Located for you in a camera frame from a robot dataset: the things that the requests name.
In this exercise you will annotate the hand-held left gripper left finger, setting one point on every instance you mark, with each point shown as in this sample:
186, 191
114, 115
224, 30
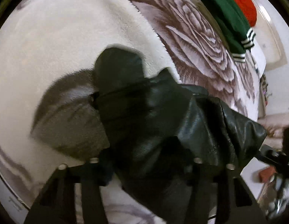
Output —
93, 191

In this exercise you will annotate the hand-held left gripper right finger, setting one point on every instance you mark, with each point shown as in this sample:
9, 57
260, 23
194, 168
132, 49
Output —
228, 191

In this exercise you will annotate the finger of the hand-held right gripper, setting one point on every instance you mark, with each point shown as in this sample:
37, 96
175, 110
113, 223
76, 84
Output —
270, 155

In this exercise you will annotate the floral bed blanket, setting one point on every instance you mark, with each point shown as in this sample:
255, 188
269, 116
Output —
65, 39

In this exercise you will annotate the person's right forearm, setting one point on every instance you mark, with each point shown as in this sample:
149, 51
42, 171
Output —
277, 121

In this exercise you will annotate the red knitted garment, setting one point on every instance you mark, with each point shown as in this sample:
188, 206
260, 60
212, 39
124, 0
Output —
240, 0

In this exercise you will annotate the black leather jacket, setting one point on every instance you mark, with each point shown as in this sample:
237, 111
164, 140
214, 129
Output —
158, 121

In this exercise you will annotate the green garment with white stripes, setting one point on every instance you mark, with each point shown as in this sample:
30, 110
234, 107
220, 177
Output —
223, 21

